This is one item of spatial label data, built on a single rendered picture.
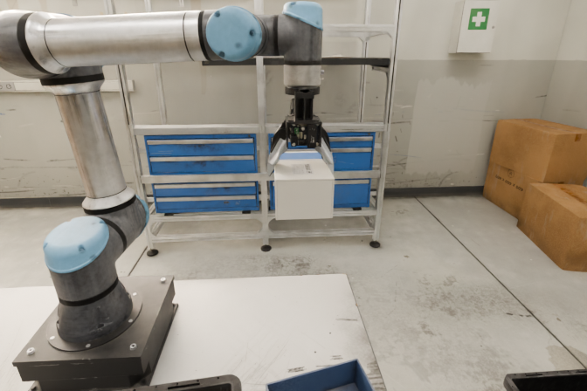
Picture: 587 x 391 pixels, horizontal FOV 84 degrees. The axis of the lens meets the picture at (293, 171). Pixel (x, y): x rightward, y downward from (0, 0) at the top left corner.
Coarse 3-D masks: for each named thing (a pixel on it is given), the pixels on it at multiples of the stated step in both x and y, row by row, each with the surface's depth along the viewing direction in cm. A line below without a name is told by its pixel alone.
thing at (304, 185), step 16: (288, 160) 77; (304, 160) 77; (320, 160) 77; (288, 176) 66; (304, 176) 66; (320, 176) 66; (288, 192) 66; (304, 192) 66; (320, 192) 66; (288, 208) 67; (304, 208) 67; (320, 208) 67
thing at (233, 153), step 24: (168, 144) 211; (192, 144) 212; (216, 144) 213; (240, 144) 214; (168, 168) 217; (192, 168) 218; (216, 168) 219; (240, 168) 221; (168, 192) 223; (192, 192) 224; (216, 192) 225; (240, 192) 226
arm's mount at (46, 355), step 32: (128, 288) 83; (160, 288) 84; (128, 320) 74; (160, 320) 78; (32, 352) 66; (64, 352) 67; (96, 352) 67; (128, 352) 67; (160, 352) 77; (32, 384) 70; (64, 384) 68; (96, 384) 68; (128, 384) 69
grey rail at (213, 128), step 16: (144, 128) 205; (160, 128) 206; (176, 128) 206; (192, 128) 207; (208, 128) 208; (224, 128) 208; (240, 128) 209; (256, 128) 210; (272, 128) 210; (336, 128) 213; (352, 128) 214; (368, 128) 215
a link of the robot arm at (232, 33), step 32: (0, 32) 50; (32, 32) 50; (64, 32) 50; (96, 32) 49; (128, 32) 49; (160, 32) 49; (192, 32) 49; (224, 32) 47; (256, 32) 47; (0, 64) 54; (32, 64) 52; (64, 64) 53; (96, 64) 53; (128, 64) 54
